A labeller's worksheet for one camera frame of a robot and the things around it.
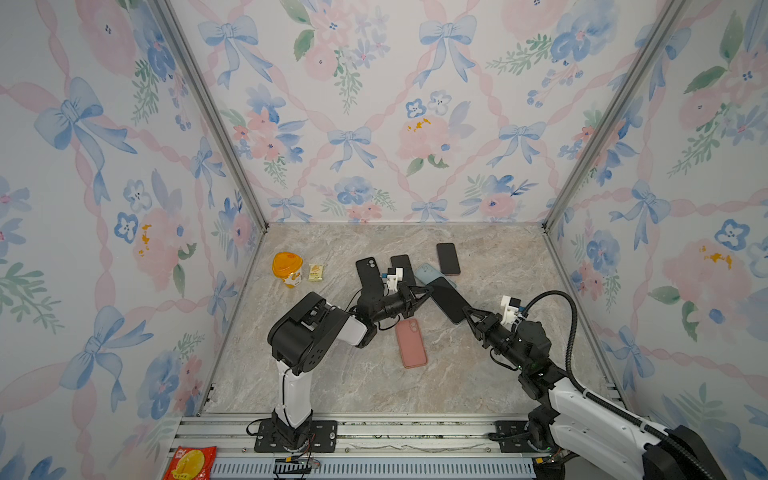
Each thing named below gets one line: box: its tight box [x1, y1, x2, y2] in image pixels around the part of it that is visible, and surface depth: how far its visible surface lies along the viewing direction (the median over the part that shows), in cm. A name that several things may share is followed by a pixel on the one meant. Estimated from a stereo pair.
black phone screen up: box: [426, 277, 472, 323], surface depth 85 cm
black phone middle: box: [390, 254, 416, 286], surface depth 112 cm
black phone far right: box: [436, 242, 461, 276], surface depth 112 cm
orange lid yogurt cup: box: [272, 252, 303, 289], surface depth 97 cm
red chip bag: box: [163, 446, 217, 480], surface depth 71 cm
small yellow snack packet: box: [308, 264, 324, 282], surface depth 106 cm
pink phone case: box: [395, 318, 428, 369], surface depth 92 cm
